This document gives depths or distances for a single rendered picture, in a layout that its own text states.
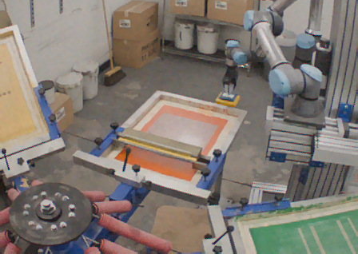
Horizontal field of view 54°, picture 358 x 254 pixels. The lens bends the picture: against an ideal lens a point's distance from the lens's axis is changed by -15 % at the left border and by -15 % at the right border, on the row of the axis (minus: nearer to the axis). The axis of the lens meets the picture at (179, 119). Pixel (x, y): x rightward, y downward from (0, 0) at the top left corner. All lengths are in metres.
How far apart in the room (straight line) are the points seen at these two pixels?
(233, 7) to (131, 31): 1.33
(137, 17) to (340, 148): 3.63
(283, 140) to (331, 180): 0.57
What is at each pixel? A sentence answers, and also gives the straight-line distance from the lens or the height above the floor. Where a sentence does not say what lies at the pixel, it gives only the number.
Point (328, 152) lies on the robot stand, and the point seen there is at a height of 1.15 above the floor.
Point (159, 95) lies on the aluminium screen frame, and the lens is 2.52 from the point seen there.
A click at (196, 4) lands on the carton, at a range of 5.16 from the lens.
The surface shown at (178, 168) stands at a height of 0.96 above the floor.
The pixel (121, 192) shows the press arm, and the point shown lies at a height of 1.04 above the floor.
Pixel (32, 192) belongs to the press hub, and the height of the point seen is 1.31.
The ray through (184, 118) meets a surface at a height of 0.96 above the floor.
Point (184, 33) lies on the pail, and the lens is 5.40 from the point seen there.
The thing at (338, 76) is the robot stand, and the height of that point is 1.43.
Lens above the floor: 2.17
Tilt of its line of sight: 31 degrees down
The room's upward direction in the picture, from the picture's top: 2 degrees clockwise
